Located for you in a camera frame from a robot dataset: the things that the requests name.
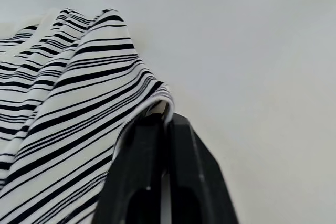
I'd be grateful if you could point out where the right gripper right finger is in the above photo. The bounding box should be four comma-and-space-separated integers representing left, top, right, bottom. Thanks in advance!
164, 112, 240, 224

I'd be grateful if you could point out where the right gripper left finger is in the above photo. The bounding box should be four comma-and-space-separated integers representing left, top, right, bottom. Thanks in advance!
91, 113, 166, 224

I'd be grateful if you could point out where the black and white striped T-shirt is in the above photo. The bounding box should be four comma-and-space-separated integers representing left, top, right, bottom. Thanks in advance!
0, 8, 175, 224

